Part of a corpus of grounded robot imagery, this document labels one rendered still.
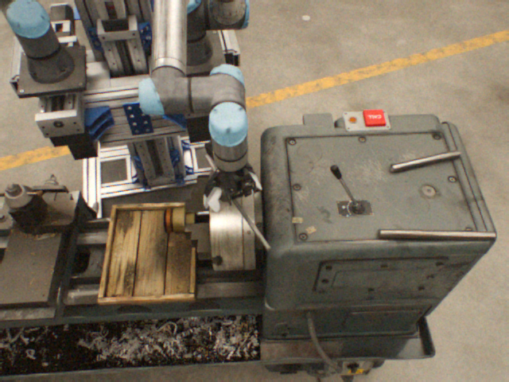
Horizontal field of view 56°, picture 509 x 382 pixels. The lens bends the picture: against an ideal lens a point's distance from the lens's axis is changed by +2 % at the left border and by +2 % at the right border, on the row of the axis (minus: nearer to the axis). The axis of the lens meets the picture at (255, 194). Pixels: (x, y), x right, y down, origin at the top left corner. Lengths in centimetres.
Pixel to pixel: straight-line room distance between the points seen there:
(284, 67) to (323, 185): 229
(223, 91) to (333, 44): 280
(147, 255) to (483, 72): 285
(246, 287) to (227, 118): 78
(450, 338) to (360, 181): 142
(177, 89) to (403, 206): 67
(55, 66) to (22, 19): 17
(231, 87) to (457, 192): 71
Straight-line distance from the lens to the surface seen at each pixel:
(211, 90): 99
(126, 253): 166
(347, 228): 124
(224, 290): 157
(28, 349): 197
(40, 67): 180
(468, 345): 262
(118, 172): 273
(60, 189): 177
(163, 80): 101
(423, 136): 148
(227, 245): 130
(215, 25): 168
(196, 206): 141
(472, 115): 348
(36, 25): 172
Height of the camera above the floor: 232
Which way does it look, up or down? 56 degrees down
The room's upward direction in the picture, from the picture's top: straight up
